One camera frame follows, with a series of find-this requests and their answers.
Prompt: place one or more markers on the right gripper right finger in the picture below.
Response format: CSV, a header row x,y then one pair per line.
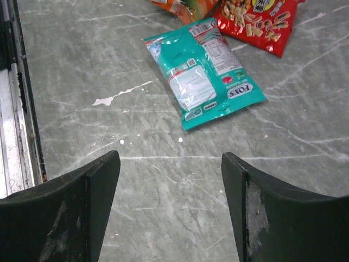
x,y
275,221

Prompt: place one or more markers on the red nut mix snack bag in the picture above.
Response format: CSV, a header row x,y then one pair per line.
x,y
265,24

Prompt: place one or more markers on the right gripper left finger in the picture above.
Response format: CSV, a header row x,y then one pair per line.
x,y
63,219

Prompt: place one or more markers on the orange snack bag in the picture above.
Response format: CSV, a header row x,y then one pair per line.
x,y
188,11

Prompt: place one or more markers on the aluminium frame rail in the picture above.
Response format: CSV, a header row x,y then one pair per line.
x,y
22,162

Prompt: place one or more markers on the teal snack bag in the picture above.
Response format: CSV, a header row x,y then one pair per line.
x,y
203,73

